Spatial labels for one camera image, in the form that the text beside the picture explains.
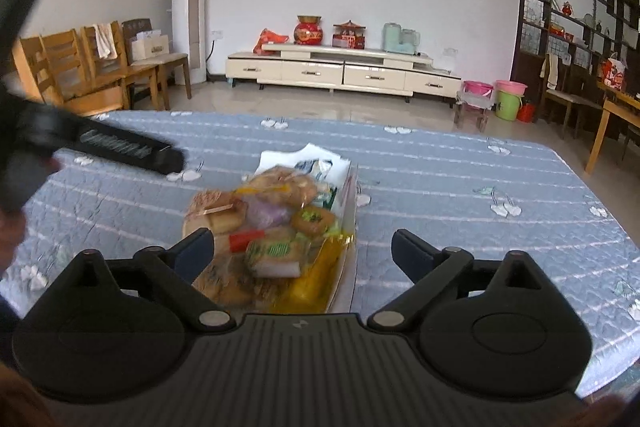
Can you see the green snack box packet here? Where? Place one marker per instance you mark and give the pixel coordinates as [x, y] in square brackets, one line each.
[276, 258]

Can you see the yellow-edged cracker packet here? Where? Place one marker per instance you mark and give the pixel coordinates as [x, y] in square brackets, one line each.
[312, 220]

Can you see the red gift box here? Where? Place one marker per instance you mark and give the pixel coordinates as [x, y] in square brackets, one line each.
[349, 35]

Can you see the yellow snack bag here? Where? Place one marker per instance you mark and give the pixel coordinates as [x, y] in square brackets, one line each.
[315, 290]

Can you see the pink basin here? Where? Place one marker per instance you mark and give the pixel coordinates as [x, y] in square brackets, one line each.
[478, 88]

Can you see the small wooden stool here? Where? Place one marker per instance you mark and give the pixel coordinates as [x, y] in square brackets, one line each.
[478, 106]

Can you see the green bucket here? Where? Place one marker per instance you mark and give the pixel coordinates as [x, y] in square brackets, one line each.
[509, 99]

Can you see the white standing air conditioner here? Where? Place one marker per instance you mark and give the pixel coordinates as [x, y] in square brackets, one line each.
[189, 35]

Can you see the blue cookie packet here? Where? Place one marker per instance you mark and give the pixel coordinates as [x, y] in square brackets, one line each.
[317, 169]

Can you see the red bean bread packet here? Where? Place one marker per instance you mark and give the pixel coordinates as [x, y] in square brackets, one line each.
[220, 212]

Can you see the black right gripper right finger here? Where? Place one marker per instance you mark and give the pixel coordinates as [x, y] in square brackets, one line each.
[498, 330]

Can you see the cream TV cabinet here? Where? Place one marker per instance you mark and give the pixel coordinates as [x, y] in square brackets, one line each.
[335, 69]

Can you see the white towel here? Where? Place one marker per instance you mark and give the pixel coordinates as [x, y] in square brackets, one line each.
[105, 43]

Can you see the dark display shelf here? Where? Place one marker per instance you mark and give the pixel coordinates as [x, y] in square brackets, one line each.
[579, 32]

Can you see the near wooden chair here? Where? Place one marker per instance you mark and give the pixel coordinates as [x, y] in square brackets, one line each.
[52, 71]

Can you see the purple snack packet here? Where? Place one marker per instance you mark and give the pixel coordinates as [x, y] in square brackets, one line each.
[264, 215]

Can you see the blue quilted table cover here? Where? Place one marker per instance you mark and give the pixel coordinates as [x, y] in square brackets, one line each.
[486, 195]

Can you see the red round jar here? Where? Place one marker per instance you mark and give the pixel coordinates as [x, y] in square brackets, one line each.
[308, 31]

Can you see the red plastic bag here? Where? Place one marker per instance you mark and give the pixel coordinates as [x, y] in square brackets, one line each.
[268, 36]

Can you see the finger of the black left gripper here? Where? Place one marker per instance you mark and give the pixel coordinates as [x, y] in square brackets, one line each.
[116, 144]

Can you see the clear bag round biscuits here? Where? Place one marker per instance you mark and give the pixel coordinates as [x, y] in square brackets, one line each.
[281, 186]

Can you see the white paper bag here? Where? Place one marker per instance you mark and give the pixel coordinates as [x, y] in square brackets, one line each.
[148, 44]

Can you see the dark wooden chair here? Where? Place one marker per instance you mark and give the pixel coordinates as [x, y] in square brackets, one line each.
[172, 63]

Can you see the mint green appliance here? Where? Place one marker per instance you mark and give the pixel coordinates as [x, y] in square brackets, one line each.
[397, 39]

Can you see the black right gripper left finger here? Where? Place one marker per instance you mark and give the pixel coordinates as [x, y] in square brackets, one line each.
[106, 329]

